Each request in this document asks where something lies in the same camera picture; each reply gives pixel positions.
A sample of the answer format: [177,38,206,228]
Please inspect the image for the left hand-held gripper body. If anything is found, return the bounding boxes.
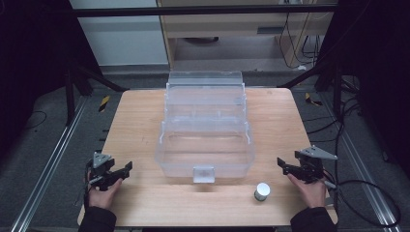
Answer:
[86,151,116,191]

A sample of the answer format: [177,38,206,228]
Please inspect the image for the black horizontal bar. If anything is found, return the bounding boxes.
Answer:
[64,4,339,18]

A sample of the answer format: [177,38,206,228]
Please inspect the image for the white cabinet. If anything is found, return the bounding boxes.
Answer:
[69,0,169,68]

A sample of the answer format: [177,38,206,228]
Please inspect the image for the small white round tin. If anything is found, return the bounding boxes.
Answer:
[253,182,272,203]

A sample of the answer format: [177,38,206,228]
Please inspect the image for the yellow black striped tape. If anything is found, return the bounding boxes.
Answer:
[304,92,324,107]
[98,95,111,113]

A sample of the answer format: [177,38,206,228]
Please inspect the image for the black floor cable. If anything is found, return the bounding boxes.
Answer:
[302,96,364,144]
[22,109,48,131]

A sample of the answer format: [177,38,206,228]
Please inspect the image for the aluminium floor rail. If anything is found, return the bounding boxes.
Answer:
[9,96,89,232]
[320,93,402,232]

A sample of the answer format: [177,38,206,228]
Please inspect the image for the light wooden desk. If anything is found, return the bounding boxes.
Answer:
[156,0,338,70]

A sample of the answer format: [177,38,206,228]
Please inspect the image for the person's right hand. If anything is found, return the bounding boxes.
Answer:
[287,173,328,210]

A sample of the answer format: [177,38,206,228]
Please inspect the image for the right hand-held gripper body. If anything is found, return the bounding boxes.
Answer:
[294,145,338,184]

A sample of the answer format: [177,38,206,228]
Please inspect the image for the dark curtain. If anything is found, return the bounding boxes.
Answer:
[0,0,104,159]
[317,0,410,182]

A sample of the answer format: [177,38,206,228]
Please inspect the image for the black metal stand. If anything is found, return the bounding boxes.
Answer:
[276,57,344,121]
[63,59,131,128]

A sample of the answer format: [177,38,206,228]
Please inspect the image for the person's left hand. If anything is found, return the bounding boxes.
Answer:
[86,170,124,211]

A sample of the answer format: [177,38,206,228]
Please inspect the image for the bundle of black desk cables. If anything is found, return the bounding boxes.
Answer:
[278,12,326,71]

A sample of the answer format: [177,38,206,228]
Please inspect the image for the clear plastic storage box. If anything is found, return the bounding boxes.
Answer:
[154,70,256,185]

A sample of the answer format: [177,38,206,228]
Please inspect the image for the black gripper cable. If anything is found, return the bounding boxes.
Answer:
[323,173,402,228]

